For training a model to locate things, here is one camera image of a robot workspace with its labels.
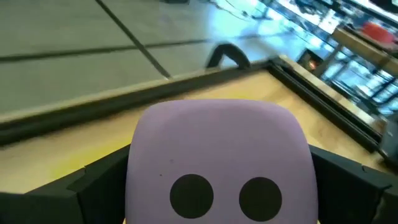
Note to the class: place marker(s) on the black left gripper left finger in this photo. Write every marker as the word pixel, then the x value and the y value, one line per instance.
pixel 62 199

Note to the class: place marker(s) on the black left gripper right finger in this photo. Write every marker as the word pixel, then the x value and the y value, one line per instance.
pixel 357 199

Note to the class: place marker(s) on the large purple foam die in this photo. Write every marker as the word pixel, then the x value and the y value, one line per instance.
pixel 217 146

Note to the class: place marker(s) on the black table edge clamp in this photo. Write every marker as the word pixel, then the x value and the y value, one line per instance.
pixel 230 48

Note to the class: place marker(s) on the black aluminium table frame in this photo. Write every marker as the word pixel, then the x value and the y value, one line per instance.
pixel 326 105

